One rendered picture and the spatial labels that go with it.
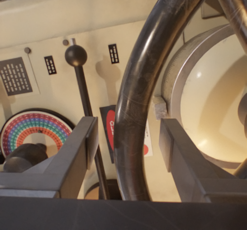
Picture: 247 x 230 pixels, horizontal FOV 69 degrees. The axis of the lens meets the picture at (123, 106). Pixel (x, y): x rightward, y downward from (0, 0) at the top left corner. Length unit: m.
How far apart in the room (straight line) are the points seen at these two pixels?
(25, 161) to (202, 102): 0.30
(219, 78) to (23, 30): 0.34
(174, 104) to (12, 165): 0.28
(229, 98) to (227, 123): 0.04
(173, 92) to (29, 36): 0.28
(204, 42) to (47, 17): 0.27
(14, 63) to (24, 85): 0.04
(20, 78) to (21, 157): 0.15
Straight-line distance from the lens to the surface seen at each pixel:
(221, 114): 0.28
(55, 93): 0.39
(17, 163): 0.36
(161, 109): 0.29
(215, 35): 0.28
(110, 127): 0.38
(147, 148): 0.41
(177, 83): 0.27
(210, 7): 0.39
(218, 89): 0.27
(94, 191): 0.45
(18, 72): 0.41
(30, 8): 0.40
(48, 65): 0.38
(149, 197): 0.17
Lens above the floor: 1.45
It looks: 4 degrees up
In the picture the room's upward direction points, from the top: 99 degrees counter-clockwise
